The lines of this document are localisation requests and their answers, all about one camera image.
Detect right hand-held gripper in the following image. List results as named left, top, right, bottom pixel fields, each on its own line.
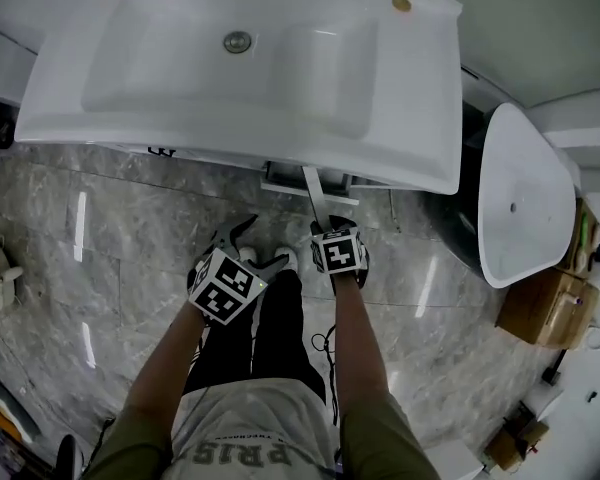
left=309, top=214, right=372, bottom=290

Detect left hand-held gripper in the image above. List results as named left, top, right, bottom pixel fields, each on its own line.
left=187, top=213, right=289, bottom=327

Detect person's right forearm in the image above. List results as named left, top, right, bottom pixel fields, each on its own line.
left=328, top=272, right=389, bottom=410

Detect person's left forearm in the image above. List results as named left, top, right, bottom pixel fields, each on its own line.
left=124, top=300, right=212, bottom=415

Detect white ceramic sink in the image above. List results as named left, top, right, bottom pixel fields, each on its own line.
left=13, top=0, right=464, bottom=197

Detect person's right white shoe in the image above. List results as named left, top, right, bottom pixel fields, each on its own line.
left=273, top=246, right=299, bottom=272

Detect person's black trousers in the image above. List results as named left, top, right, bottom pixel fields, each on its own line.
left=182, top=267, right=328, bottom=405

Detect white vanity cabinet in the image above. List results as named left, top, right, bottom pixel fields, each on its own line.
left=94, top=142, right=397, bottom=207

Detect person's white and olive shirt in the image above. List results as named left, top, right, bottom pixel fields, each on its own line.
left=82, top=377, right=442, bottom=480

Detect white bathtub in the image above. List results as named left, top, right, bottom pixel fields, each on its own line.
left=445, top=102, right=578, bottom=291

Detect wooden side box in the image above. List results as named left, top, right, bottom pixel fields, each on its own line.
left=494, top=267, right=600, bottom=352

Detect small brown cardboard box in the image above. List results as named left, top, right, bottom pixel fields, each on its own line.
left=554, top=197, right=600, bottom=280

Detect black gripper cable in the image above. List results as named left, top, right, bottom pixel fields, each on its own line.
left=311, top=325, right=342, bottom=427

